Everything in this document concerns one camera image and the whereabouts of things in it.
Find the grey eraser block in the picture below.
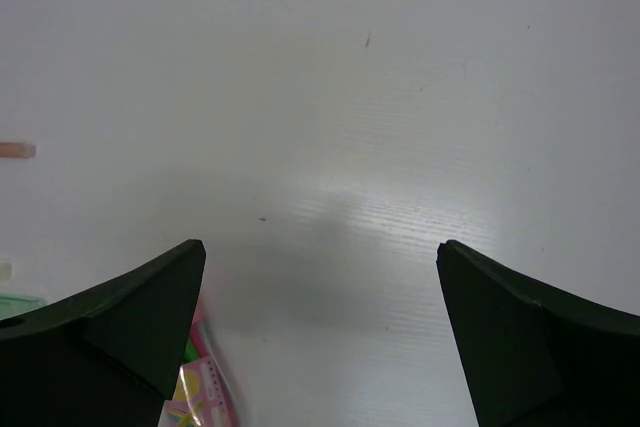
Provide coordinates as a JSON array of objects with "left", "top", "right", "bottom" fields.
[{"left": 0, "top": 259, "right": 12, "bottom": 282}]

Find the pink glue stick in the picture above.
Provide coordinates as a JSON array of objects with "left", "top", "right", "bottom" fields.
[{"left": 164, "top": 302, "right": 241, "bottom": 427}]

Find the green correction tape case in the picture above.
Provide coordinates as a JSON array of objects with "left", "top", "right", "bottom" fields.
[{"left": 0, "top": 292, "right": 47, "bottom": 320}]

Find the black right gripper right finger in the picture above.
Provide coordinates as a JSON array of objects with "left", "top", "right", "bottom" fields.
[{"left": 437, "top": 240, "right": 639, "bottom": 426}]

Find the yellow pen with clear cap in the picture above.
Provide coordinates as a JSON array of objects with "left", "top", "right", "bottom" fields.
[{"left": 0, "top": 142, "right": 37, "bottom": 159}]

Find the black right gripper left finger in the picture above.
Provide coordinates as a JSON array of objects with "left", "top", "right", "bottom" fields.
[{"left": 1, "top": 240, "right": 206, "bottom": 427}]

